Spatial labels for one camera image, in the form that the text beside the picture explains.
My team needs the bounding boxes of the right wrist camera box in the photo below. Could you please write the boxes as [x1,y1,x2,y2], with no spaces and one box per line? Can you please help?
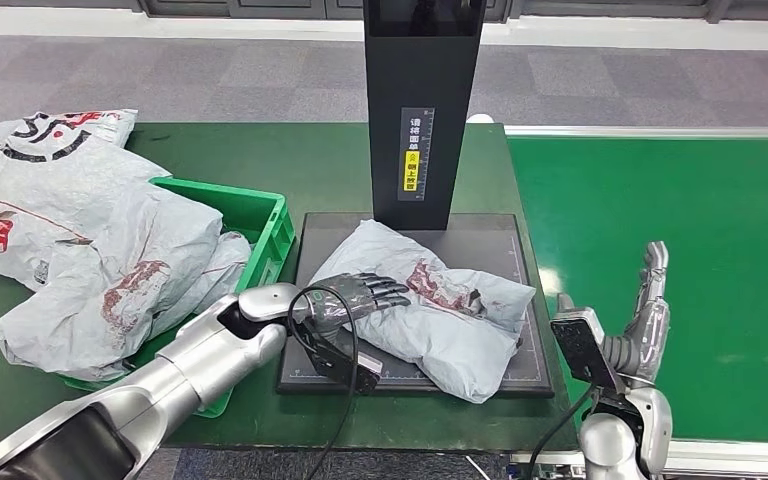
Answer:
[549,306,625,396]

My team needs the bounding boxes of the black left camera cable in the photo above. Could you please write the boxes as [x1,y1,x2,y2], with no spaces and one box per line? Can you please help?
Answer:
[286,284,361,480]

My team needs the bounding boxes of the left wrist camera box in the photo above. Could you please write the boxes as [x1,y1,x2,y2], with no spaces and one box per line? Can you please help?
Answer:
[301,324,384,396]

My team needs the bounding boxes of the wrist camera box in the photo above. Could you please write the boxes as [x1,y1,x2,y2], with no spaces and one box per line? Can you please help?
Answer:
[549,306,625,396]
[301,324,384,396]

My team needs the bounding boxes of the large white QR-code mailer bag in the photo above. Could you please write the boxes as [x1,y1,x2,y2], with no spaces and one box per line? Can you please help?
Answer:
[0,140,173,293]

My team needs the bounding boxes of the black yellow machine label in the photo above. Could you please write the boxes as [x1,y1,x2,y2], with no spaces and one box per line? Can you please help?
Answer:
[398,107,436,202]

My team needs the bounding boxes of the grey parcel bag red line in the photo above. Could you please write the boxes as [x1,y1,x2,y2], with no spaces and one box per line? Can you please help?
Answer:
[152,231,253,336]

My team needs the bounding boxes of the white mailer bag black print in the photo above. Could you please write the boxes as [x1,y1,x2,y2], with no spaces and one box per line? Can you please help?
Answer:
[0,109,139,165]

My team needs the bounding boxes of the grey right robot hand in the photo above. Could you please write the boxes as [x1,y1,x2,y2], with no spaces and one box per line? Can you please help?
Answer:
[601,241,672,386]

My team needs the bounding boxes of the black camera cable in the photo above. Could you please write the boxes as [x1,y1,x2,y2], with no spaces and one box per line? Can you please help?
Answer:
[526,384,595,480]
[286,284,361,480]

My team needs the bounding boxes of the black right camera cable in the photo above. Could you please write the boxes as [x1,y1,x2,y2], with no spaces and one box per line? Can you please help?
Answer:
[526,384,595,480]

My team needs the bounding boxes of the grey parcel bag maroon print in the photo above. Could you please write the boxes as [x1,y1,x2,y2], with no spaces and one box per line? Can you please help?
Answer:
[0,182,225,383]
[309,219,538,405]

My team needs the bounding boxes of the black inbound scanner machine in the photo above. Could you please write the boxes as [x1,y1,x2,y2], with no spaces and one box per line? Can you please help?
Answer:
[277,0,555,399]

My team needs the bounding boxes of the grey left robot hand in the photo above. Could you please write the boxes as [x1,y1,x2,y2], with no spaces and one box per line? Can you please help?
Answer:
[304,271,413,333]

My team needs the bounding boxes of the green plastic crate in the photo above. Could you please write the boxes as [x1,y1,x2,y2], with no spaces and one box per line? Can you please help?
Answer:
[62,175,297,420]

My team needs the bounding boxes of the green conveyor belt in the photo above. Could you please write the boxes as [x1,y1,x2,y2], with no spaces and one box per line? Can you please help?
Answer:
[507,135,768,444]

